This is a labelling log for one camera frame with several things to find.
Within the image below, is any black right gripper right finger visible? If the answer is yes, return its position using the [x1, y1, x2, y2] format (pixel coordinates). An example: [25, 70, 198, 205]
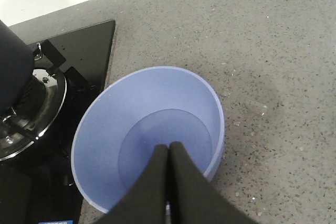
[169, 142, 256, 223]

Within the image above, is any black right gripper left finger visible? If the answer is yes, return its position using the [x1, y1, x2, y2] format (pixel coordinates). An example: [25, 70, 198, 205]
[96, 144, 168, 223]

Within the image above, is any light blue plastic bowl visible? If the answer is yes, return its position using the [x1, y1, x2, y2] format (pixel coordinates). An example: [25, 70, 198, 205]
[71, 66, 225, 213]

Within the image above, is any dark blue cooking pot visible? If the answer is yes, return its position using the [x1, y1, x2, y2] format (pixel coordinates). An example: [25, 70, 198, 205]
[1, 22, 34, 113]

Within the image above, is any black pot support grate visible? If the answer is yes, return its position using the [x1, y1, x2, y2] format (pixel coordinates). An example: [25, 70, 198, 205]
[1, 40, 90, 161]

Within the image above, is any blue white energy label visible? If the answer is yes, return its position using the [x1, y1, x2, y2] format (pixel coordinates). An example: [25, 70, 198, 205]
[38, 220, 74, 224]

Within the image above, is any black glass gas stove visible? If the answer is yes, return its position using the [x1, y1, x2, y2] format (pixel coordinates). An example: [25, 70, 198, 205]
[1, 20, 116, 223]

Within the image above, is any black gas burner head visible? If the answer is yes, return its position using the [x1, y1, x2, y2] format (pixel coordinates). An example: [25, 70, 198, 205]
[12, 76, 47, 127]

